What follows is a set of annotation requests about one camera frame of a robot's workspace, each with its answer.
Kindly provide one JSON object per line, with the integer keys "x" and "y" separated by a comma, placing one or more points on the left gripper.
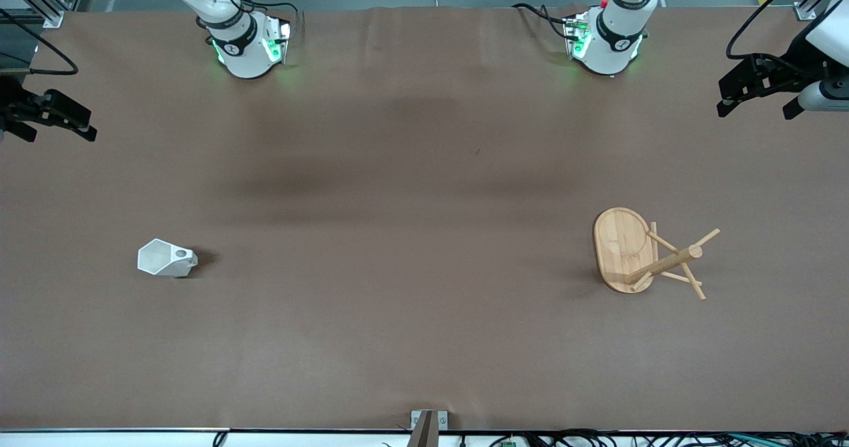
{"x": 790, "y": 67}

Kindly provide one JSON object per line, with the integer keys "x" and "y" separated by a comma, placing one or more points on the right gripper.
{"x": 13, "y": 107}

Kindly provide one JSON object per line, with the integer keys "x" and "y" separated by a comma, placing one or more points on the white faceted cup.
{"x": 166, "y": 259}

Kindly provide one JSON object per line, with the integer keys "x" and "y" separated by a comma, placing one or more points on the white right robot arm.
{"x": 245, "y": 42}

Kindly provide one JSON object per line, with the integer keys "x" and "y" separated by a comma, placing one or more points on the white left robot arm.
{"x": 613, "y": 36}

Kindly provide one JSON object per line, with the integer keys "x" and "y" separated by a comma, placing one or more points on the wooden cup rack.
{"x": 623, "y": 248}

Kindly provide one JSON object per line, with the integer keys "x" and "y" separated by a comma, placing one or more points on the metal table edge bracket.
{"x": 428, "y": 430}

